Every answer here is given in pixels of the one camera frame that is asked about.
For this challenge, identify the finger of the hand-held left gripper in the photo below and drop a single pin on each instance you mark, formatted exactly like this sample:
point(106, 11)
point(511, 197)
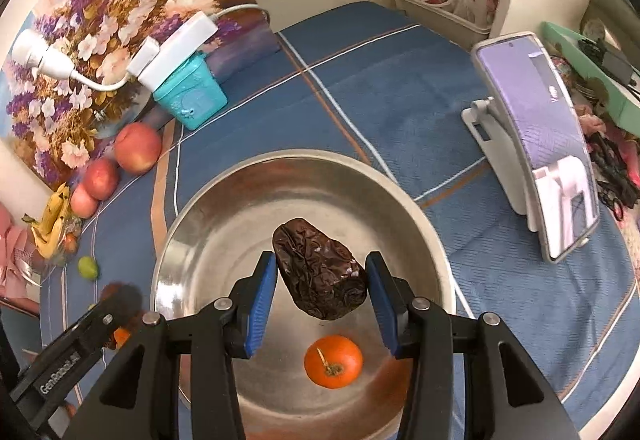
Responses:
point(120, 297)

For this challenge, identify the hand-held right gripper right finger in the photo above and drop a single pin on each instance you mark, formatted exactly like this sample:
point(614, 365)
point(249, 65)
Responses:
point(382, 305)

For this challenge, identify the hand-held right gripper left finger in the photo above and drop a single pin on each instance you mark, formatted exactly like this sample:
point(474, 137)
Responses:
point(262, 305)

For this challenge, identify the green jujube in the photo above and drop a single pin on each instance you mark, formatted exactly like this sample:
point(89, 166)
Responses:
point(87, 267)

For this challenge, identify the small orange with stem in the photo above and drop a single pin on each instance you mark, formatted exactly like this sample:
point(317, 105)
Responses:
point(350, 355)

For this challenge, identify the dark wrinkled dried date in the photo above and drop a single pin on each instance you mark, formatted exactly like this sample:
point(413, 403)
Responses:
point(317, 270)

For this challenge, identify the steel plate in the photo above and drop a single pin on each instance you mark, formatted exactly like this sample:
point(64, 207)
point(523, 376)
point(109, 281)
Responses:
point(240, 220)

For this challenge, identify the clear fruit bowl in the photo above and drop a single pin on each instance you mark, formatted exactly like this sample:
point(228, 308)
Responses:
point(67, 247)

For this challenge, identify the small red apple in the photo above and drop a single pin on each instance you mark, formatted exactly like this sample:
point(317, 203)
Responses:
point(82, 204)

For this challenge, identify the bunch of bananas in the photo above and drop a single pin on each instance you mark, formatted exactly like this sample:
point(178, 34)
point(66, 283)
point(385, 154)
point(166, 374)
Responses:
point(50, 220)

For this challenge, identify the pink flower bouquet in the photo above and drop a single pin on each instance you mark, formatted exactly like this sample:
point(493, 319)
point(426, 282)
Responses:
point(12, 245)

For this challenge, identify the medium red apple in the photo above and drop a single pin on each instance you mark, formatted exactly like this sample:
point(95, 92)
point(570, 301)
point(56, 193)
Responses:
point(100, 177)

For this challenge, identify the large red apple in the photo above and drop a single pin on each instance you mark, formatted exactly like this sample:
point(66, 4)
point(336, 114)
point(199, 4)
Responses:
point(137, 147)

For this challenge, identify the white phone stand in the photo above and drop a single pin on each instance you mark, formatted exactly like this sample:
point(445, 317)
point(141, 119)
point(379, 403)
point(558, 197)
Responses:
point(487, 119)

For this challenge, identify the teal plastic box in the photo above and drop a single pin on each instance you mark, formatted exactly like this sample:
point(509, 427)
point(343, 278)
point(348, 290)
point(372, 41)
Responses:
point(192, 94)

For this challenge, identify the smartphone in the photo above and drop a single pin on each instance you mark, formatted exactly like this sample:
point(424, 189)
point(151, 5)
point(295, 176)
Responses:
point(540, 134)

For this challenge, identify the white plug adapter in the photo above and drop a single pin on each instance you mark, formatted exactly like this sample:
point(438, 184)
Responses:
point(142, 57)

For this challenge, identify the white power strip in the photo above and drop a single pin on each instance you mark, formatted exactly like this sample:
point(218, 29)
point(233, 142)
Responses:
point(175, 50)

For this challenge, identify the black scissors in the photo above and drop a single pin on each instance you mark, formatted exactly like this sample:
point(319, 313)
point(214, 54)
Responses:
point(612, 180)

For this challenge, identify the flower painting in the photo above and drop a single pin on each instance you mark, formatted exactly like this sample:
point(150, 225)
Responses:
point(125, 19)

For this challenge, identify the green tray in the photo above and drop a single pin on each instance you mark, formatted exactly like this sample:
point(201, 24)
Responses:
point(590, 64)

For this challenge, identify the black power adapter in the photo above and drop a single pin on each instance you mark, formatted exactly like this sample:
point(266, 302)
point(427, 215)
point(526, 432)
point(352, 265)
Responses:
point(607, 57)

